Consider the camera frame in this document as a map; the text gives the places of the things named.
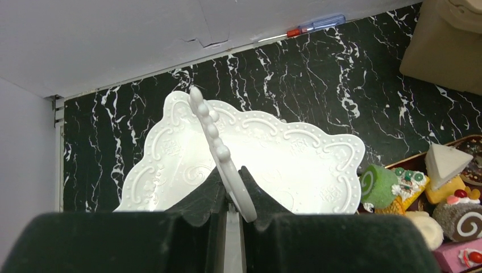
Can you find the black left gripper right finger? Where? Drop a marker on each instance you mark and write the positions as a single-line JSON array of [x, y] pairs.
[[281, 241]]

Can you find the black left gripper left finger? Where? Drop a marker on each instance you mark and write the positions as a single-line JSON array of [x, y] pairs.
[[188, 237]]

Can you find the white three-tier cake stand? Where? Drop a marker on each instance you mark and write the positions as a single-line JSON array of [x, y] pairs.
[[306, 170]]

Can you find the green swirl roll cake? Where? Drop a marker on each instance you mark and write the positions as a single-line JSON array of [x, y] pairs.
[[376, 187]]

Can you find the yellow decorated cake slice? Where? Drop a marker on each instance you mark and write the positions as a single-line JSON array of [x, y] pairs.
[[411, 185]]

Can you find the white coconut ball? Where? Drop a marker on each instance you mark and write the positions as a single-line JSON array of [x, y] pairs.
[[430, 229]]

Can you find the pink rectangular cake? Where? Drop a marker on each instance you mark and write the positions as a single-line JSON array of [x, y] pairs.
[[459, 257]]

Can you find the white triangle cake slice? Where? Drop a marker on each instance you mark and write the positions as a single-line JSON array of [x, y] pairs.
[[443, 163]]

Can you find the chocolate swirl roll cake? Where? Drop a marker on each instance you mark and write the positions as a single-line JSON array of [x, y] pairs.
[[459, 218]]

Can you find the chocolate sprinkled donut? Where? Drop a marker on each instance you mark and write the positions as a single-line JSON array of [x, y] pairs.
[[472, 173]]

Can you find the red blue screwdriver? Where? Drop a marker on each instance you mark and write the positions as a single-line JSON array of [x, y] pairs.
[[310, 27]]

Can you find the tan plastic toolbox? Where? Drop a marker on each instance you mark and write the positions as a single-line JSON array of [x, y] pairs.
[[445, 48]]

